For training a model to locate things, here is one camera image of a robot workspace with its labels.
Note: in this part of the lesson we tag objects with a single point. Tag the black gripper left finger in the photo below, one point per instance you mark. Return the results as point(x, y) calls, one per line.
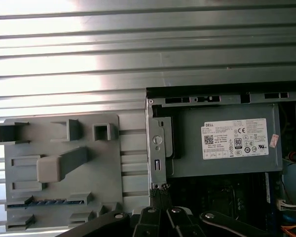
point(148, 222)

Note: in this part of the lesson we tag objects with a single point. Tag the grey Dell power supply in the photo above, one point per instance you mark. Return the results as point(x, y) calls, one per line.
point(187, 148)

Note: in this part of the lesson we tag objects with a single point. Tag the green motherboard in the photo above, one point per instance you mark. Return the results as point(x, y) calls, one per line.
point(212, 197)

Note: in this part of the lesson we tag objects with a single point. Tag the grey plastic parts rack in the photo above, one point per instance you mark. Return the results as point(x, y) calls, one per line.
point(98, 172)

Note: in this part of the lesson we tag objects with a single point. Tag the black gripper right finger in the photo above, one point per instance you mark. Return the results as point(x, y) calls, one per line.
point(180, 222)

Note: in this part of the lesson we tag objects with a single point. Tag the black PC case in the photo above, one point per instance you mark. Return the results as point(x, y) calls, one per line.
point(232, 100)

